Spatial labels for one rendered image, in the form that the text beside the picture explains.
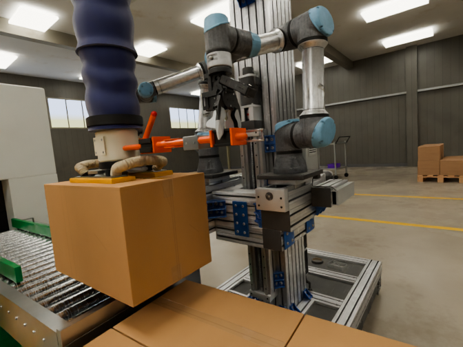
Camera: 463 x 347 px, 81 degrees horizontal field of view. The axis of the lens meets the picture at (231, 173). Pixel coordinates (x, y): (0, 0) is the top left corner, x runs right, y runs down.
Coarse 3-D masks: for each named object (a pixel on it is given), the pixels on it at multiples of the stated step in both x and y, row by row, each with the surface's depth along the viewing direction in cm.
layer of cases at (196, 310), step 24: (192, 288) 123; (216, 288) 122; (144, 312) 108; (168, 312) 107; (192, 312) 105; (216, 312) 104; (240, 312) 103; (264, 312) 102; (288, 312) 101; (120, 336) 95; (144, 336) 94; (168, 336) 93; (192, 336) 92; (216, 336) 91; (240, 336) 90; (264, 336) 89; (288, 336) 88; (312, 336) 87; (336, 336) 86; (360, 336) 86
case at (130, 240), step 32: (64, 192) 108; (96, 192) 93; (128, 192) 87; (160, 192) 97; (192, 192) 110; (64, 224) 112; (96, 224) 96; (128, 224) 87; (160, 224) 97; (192, 224) 110; (64, 256) 116; (96, 256) 98; (128, 256) 87; (160, 256) 97; (192, 256) 110; (96, 288) 102; (128, 288) 88; (160, 288) 97
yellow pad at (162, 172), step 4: (148, 168) 120; (128, 172) 125; (132, 172) 123; (136, 172) 121; (140, 172) 120; (144, 172) 118; (148, 172) 116; (152, 172) 114; (156, 172) 113; (160, 172) 114; (164, 172) 116; (168, 172) 117; (172, 172) 119; (136, 176) 119; (140, 176) 118; (144, 176) 116; (148, 176) 114; (152, 176) 113; (156, 176) 113
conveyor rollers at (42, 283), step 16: (0, 240) 229; (16, 240) 223; (32, 240) 218; (48, 240) 218; (16, 256) 186; (32, 256) 181; (48, 256) 179; (32, 272) 156; (48, 272) 155; (16, 288) 136; (32, 288) 134; (48, 288) 138; (64, 288) 136; (80, 288) 134; (48, 304) 122; (64, 304) 120; (80, 304) 117; (96, 304) 115
